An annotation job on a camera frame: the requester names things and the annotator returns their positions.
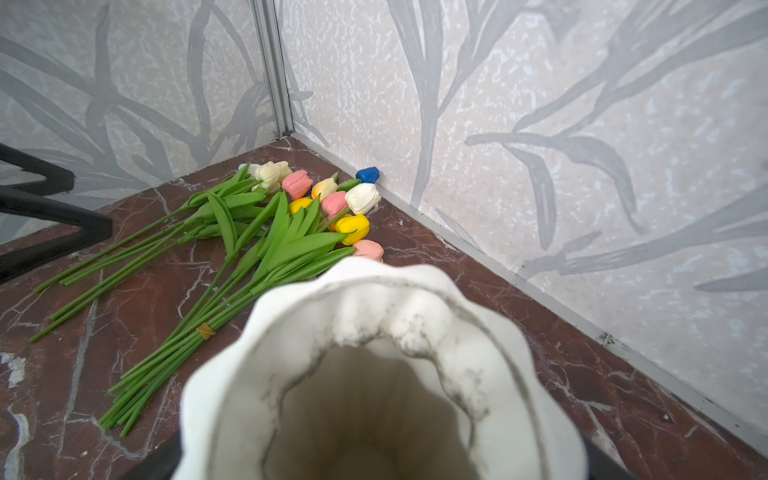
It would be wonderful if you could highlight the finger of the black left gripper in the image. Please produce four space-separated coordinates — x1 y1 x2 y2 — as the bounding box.
1 144 113 283

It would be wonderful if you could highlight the white cream tulip flower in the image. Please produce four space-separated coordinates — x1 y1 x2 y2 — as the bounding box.
34 161 291 293

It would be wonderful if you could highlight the white ribbed ceramic vase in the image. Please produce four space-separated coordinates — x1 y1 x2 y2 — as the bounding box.
174 258 588 479

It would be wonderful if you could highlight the bundled tulip bouquet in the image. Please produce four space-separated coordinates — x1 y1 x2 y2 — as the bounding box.
98 184 381 435

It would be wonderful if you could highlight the dark blue tulip flower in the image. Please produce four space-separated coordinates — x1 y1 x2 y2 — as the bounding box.
337 167 381 192

